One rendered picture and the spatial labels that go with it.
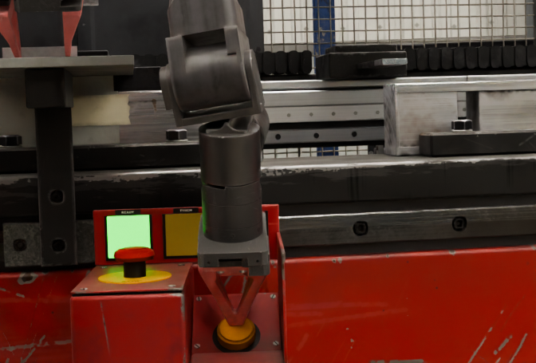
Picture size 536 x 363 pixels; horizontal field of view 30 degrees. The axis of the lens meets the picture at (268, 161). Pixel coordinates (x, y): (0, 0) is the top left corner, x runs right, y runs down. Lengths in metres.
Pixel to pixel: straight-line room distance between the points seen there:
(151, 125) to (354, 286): 0.32
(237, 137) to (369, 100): 0.68
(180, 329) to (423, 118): 0.52
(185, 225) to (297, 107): 0.51
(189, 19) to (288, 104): 0.65
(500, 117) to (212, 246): 0.55
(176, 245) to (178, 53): 0.26
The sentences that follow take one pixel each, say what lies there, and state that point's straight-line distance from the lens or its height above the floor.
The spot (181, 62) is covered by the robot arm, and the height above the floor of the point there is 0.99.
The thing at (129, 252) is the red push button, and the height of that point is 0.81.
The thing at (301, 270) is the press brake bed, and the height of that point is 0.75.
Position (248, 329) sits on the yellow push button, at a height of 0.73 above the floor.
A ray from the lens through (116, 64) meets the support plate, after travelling 1.02.
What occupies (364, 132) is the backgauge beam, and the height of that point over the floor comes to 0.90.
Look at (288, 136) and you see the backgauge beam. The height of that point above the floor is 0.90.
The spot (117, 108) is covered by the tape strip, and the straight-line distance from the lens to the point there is 1.26.
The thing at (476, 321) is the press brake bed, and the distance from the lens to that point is 1.24.
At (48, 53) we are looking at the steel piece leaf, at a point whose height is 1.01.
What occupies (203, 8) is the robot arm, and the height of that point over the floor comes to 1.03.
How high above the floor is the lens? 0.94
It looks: 3 degrees down
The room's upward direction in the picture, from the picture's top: 2 degrees counter-clockwise
